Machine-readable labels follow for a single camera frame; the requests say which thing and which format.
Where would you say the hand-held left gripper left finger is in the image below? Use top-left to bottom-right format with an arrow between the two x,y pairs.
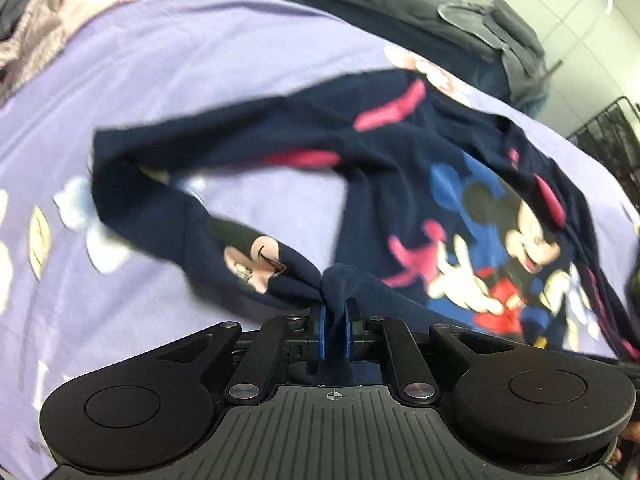
155,305 -> 328,406

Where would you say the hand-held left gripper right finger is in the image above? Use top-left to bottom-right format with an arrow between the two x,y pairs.
344,299 -> 506,404

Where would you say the navy cartoon print shirt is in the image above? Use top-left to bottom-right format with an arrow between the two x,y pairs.
90,70 -> 638,388

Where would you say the purple floral bedsheet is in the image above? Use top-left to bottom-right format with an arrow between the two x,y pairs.
0,0 -> 640,480

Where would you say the grey folded cloth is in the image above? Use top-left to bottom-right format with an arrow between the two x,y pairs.
437,0 -> 547,63

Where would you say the pink grey fuzzy cloth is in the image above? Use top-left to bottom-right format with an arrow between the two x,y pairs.
0,0 -> 176,106

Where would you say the black wire rack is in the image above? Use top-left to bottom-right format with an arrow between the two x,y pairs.
567,95 -> 640,196

